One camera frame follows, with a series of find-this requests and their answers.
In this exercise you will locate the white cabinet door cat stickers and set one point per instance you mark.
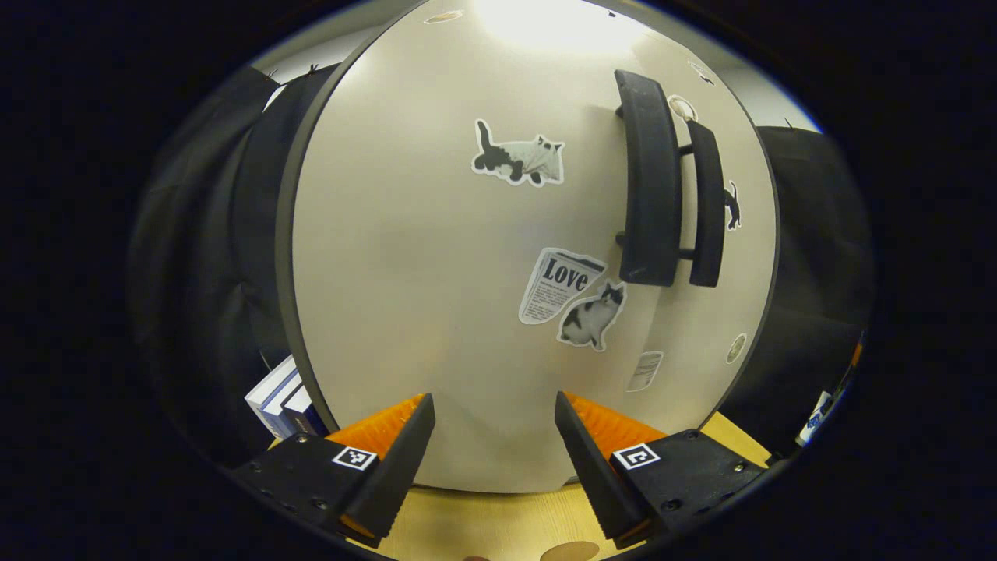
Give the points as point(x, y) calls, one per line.
point(405, 257)

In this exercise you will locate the white blue plastic items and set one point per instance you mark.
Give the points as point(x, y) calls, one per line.
point(815, 421)

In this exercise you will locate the white blue cardboard box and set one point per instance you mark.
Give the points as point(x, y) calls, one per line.
point(269, 393)

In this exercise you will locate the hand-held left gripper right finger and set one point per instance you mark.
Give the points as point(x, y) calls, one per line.
point(588, 460)

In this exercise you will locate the dark blue box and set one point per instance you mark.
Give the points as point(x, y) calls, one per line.
point(305, 417)

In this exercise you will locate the white cabinet door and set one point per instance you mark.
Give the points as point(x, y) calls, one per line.
point(748, 234)

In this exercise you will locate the round cork coaster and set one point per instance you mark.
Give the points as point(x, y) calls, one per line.
point(568, 552)

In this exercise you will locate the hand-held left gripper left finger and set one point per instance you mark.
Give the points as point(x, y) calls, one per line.
point(405, 460)

